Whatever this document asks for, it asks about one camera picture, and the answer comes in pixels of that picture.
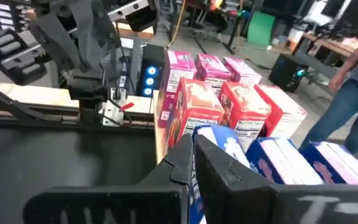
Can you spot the red tag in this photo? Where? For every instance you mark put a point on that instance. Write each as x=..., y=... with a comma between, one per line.
x=126, y=106

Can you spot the blue Frosted Flakes cereal box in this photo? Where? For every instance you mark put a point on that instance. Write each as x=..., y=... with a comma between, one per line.
x=337, y=161
x=225, y=140
x=278, y=161

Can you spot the person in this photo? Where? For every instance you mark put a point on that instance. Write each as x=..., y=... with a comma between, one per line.
x=346, y=105

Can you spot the black computer with teal light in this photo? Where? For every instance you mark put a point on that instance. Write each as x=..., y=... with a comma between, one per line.
x=286, y=73

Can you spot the magenta Raisin Bran cereal box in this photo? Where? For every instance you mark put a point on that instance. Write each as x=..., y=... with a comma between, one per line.
x=211, y=68
x=241, y=70
x=179, y=67

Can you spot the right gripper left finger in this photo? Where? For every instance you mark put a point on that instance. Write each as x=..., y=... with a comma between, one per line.
x=120, y=205

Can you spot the black computer with blue lights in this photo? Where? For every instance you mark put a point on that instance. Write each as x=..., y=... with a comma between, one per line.
x=157, y=56

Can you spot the wooden desk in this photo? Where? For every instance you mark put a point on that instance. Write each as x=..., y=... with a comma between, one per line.
x=331, y=43

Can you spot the silver metal bracket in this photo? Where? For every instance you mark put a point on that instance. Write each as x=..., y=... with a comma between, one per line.
x=112, y=112

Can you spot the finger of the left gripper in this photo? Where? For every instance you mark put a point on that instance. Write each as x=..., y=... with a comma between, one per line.
x=62, y=40
x=99, y=28

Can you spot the person's hand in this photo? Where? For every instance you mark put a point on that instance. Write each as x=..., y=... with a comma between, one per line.
x=337, y=81

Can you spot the green panel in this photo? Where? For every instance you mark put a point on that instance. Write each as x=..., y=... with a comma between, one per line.
x=261, y=28

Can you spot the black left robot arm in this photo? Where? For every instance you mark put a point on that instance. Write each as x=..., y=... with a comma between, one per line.
x=85, y=90

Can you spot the red Froot Loops cereal box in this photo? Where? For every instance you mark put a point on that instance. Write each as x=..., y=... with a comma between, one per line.
x=197, y=105
x=244, y=105
x=284, y=112

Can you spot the black table mat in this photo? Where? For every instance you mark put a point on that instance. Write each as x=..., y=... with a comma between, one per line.
x=57, y=161

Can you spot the black metal table frame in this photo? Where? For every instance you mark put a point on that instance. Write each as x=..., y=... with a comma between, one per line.
x=26, y=118

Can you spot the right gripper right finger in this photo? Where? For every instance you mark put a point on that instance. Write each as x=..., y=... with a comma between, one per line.
x=259, y=205

